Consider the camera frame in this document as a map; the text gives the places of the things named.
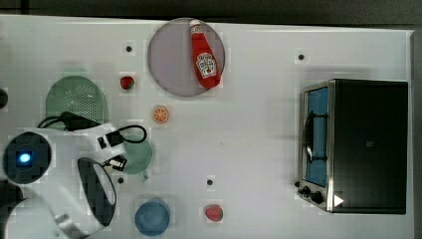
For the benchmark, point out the red green apple toy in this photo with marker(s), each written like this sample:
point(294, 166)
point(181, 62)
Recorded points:
point(214, 212)

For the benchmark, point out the small red strawberry toy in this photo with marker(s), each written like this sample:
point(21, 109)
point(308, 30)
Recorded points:
point(127, 82)

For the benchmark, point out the grey round plate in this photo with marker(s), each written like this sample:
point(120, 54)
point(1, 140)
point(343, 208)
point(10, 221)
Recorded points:
point(169, 59)

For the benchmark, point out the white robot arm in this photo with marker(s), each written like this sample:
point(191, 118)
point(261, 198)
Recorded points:
point(66, 169)

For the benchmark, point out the green oval colander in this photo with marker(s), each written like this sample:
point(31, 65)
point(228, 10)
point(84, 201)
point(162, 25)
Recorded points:
point(75, 102)

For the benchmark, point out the black cylindrical cup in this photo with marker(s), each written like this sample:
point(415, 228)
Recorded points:
point(10, 196)

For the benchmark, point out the blue bowl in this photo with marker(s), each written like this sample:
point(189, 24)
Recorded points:
point(152, 217)

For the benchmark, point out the red plush ketchup bottle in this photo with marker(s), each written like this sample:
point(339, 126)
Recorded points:
point(204, 62)

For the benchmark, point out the black toaster oven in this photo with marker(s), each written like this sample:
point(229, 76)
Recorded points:
point(354, 146)

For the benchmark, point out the orange slice toy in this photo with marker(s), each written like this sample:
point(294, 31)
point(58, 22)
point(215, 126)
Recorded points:
point(160, 114)

